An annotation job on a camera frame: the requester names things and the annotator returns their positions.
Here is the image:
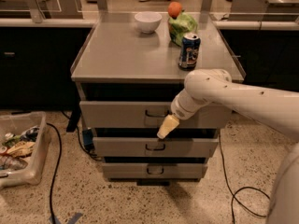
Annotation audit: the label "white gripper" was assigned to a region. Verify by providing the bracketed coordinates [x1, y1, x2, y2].
[157, 89, 208, 139]

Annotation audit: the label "grey top drawer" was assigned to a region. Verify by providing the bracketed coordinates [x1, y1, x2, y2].
[79, 101, 232, 129]

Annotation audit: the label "grey drawer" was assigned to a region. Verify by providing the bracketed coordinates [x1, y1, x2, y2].
[79, 101, 232, 129]
[102, 163, 207, 179]
[93, 137, 218, 158]

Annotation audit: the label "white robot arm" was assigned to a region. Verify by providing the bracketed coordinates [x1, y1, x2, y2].
[157, 69, 299, 224]

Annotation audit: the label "grey drawer cabinet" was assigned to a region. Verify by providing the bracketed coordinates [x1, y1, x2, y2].
[70, 10, 247, 183]

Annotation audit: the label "grey middle drawer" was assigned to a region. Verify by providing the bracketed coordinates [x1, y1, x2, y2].
[93, 137, 218, 158]

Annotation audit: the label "grey bottom drawer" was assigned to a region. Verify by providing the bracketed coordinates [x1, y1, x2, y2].
[102, 163, 207, 179]

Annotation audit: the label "blue soda can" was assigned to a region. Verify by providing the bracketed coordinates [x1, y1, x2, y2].
[178, 33, 201, 70]

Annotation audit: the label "blue power adapter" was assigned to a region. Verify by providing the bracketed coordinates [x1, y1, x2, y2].
[82, 129, 94, 150]

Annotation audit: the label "green chip bag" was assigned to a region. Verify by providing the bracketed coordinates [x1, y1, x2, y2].
[168, 12, 198, 46]

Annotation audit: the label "white bowl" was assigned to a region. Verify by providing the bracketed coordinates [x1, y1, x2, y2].
[135, 11, 162, 34]

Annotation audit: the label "orange fruit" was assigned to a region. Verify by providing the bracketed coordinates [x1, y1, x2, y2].
[167, 2, 182, 19]

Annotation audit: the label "grey desk right background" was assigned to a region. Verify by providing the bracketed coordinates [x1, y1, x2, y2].
[228, 0, 299, 21]

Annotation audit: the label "grey desk background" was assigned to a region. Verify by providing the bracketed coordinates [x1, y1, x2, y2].
[228, 0, 299, 21]
[0, 0, 83, 19]

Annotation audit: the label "clear plastic bin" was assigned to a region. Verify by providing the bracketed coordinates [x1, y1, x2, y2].
[0, 112, 50, 189]

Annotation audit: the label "blue tape on floor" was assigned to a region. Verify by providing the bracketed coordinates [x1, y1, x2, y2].
[49, 212, 83, 224]

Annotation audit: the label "snack bags in bin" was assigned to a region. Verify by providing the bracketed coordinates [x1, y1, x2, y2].
[0, 126, 39, 171]

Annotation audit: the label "grey desk left background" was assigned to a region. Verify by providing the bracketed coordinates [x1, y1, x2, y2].
[0, 0, 83, 19]

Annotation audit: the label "black cable right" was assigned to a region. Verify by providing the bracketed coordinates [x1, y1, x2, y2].
[218, 133, 271, 224]

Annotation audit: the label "black cable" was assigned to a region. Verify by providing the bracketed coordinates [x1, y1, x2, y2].
[46, 121, 64, 224]
[218, 133, 271, 224]

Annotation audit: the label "black cable left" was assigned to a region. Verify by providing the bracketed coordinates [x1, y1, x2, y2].
[46, 121, 64, 224]

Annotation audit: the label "white counter rail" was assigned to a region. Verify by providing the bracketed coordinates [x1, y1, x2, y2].
[0, 18, 96, 28]

